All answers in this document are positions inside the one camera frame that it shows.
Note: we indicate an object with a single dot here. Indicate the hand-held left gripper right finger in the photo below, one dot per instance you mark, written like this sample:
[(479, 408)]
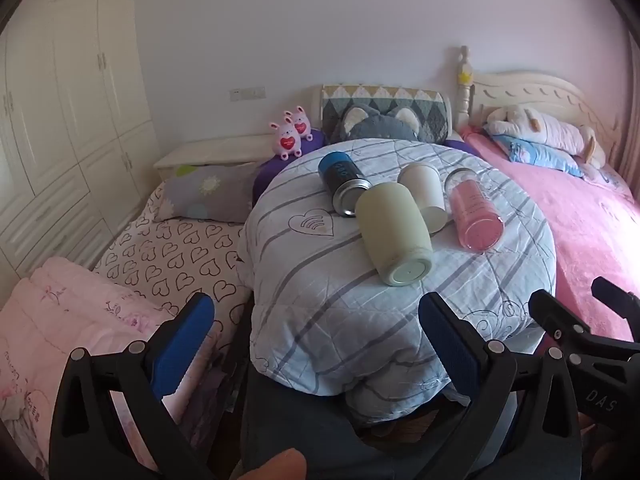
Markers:
[(449, 345)]

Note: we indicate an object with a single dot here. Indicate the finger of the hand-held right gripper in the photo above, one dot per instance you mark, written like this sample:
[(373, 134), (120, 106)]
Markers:
[(555, 316), (617, 300)]

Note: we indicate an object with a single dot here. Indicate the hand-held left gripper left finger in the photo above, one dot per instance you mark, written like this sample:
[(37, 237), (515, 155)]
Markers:
[(186, 345)]

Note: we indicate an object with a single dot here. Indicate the pale green cup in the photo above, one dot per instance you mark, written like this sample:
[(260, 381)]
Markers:
[(391, 230)]

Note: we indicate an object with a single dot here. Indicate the pink transparent cup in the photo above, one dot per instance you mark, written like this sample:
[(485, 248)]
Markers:
[(475, 215)]

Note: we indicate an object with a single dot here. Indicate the white cup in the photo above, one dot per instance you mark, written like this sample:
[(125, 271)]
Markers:
[(423, 190)]

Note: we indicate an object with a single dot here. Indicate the blue and black cup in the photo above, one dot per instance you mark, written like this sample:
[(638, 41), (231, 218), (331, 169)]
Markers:
[(340, 176)]

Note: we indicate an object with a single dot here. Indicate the heart print bedsheet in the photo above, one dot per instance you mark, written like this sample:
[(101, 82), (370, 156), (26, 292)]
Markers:
[(165, 255)]

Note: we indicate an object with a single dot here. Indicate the pink fleece blanket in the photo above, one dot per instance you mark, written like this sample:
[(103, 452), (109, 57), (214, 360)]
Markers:
[(575, 215)]

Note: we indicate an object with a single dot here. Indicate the pink floral blanket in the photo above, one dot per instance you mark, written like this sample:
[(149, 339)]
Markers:
[(60, 320)]

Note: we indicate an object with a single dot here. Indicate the dark grey cloth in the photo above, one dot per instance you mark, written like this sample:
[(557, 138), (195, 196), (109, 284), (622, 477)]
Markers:
[(300, 425)]

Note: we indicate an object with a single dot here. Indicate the blue striped folded quilt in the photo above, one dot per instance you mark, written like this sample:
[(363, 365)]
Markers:
[(320, 285)]

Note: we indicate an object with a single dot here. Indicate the grey floral pillow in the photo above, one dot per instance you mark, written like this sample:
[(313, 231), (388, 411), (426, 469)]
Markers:
[(210, 191)]

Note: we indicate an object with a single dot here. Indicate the light blue printed pillow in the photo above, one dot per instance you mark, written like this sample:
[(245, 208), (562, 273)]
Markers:
[(540, 156)]

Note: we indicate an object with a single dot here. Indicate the white plush dog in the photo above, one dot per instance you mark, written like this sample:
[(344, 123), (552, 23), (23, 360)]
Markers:
[(545, 130)]

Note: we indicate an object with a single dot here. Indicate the purple cloth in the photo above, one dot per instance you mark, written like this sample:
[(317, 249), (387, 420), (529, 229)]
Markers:
[(265, 176)]

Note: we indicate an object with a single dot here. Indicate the pink bunny plush toy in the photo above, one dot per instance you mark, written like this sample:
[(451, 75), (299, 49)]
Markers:
[(301, 122), (286, 142)]

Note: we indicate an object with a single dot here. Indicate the cream wooden headboard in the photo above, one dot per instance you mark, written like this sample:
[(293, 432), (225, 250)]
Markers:
[(525, 87)]

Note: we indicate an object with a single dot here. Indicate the grey cat cushion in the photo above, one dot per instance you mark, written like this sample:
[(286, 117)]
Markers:
[(372, 127)]

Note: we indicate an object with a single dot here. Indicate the diamond pattern quilted cushion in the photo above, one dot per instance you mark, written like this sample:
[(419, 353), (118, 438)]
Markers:
[(430, 110)]

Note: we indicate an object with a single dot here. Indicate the cream wardrobe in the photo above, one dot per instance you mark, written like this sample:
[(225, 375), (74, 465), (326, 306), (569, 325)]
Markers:
[(65, 125)]

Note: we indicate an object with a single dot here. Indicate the white wall socket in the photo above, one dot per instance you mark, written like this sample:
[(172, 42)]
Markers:
[(247, 94)]

